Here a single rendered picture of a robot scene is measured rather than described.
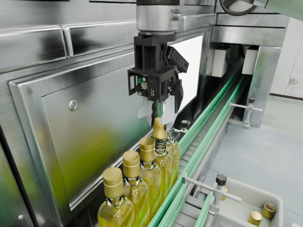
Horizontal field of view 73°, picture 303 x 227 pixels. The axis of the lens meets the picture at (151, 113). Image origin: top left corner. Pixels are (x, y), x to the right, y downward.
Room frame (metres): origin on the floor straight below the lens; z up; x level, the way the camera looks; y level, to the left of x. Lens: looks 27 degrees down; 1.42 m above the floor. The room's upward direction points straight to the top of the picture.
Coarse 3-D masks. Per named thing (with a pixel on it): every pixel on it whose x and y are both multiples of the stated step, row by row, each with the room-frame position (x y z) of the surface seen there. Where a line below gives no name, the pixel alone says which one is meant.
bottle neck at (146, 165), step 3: (141, 162) 0.37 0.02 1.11; (144, 162) 0.36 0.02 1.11; (147, 162) 0.36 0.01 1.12; (150, 162) 0.36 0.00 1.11; (141, 165) 0.37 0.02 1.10; (144, 165) 0.36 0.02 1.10; (147, 165) 0.36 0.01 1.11; (150, 165) 0.36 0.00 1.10; (153, 165) 0.37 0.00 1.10; (144, 168) 0.36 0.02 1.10; (147, 168) 0.36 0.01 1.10; (150, 168) 0.36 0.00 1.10
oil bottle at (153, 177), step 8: (152, 168) 0.36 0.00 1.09; (160, 168) 0.38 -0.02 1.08; (144, 176) 0.35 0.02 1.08; (152, 176) 0.35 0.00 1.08; (160, 176) 0.37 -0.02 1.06; (152, 184) 0.34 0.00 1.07; (160, 184) 0.37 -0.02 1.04; (152, 192) 0.34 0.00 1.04; (160, 192) 0.37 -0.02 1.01; (152, 200) 0.34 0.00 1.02; (160, 200) 0.37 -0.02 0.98; (152, 208) 0.34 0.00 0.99; (152, 216) 0.34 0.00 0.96
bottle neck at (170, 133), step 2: (172, 126) 0.48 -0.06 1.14; (170, 128) 0.46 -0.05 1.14; (172, 128) 0.46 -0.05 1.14; (170, 130) 0.46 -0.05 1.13; (172, 130) 0.46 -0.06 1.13; (168, 132) 0.46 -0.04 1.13; (170, 132) 0.46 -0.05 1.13; (172, 132) 0.46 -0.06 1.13; (168, 134) 0.46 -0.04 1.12; (170, 134) 0.46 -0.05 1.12; (172, 134) 0.47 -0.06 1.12; (168, 136) 0.46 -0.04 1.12; (170, 136) 0.46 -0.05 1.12; (172, 136) 0.47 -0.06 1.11; (166, 138) 0.46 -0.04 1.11; (168, 138) 0.46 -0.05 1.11; (170, 138) 0.46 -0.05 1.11; (172, 138) 0.47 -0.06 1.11; (166, 140) 0.46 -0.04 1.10; (168, 140) 0.46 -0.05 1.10; (170, 140) 0.46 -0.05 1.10; (172, 140) 0.47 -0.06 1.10; (166, 142) 0.46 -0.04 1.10; (168, 142) 0.46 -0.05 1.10; (170, 142) 0.46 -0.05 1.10
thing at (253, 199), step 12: (228, 180) 0.58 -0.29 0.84; (228, 192) 0.57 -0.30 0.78; (240, 192) 0.56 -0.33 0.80; (252, 192) 0.54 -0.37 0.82; (264, 192) 0.52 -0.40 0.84; (228, 204) 0.53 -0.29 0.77; (240, 204) 0.53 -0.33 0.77; (252, 204) 0.53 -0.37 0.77; (264, 204) 0.51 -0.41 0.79; (276, 204) 0.49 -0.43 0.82; (228, 216) 0.43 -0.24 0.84; (240, 216) 0.48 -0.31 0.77; (276, 216) 0.44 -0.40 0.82
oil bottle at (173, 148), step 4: (168, 144) 0.46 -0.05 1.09; (172, 144) 0.46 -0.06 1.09; (176, 144) 0.47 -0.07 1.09; (168, 148) 0.45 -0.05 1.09; (172, 148) 0.45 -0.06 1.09; (176, 148) 0.46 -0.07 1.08; (172, 152) 0.44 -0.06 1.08; (176, 152) 0.46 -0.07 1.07; (172, 156) 0.44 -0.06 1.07; (176, 156) 0.46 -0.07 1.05; (176, 160) 0.46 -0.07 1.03; (176, 164) 0.46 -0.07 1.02; (176, 168) 0.47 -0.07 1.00; (176, 172) 0.47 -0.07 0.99; (172, 176) 0.44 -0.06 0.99; (176, 176) 0.47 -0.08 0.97; (172, 180) 0.44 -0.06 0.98; (176, 180) 0.47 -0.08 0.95; (172, 184) 0.45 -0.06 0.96
